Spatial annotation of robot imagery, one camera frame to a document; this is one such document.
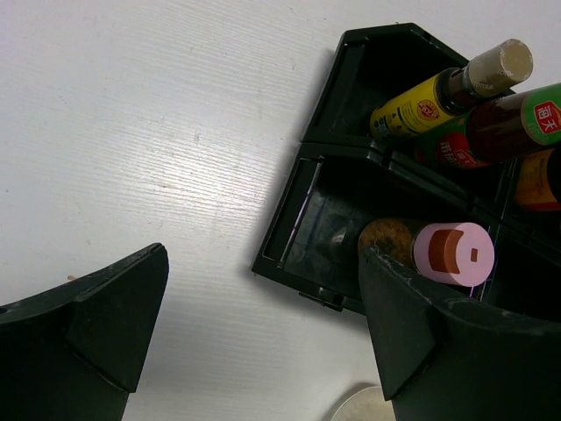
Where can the black four-compartment tray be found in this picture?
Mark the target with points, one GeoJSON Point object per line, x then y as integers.
{"type": "Point", "coordinates": [342, 179]}

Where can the red sauce bottle yellow cap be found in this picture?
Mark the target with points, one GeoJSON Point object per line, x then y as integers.
{"type": "Point", "coordinates": [497, 131]}

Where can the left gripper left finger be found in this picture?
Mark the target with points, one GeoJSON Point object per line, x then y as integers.
{"type": "Point", "coordinates": [76, 352]}

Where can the clear glass jar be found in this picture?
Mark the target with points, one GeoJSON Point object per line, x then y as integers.
{"type": "Point", "coordinates": [363, 403]}

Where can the dark sauce jar red lid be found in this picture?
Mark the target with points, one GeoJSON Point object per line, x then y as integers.
{"type": "Point", "coordinates": [538, 184]}

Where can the yellow label bottle beige cap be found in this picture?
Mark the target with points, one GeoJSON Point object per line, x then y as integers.
{"type": "Point", "coordinates": [453, 92]}

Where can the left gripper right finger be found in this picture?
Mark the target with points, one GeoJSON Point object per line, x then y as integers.
{"type": "Point", "coordinates": [442, 355]}

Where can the pink cap spice shaker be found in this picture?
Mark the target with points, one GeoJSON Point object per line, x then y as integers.
{"type": "Point", "coordinates": [460, 254]}

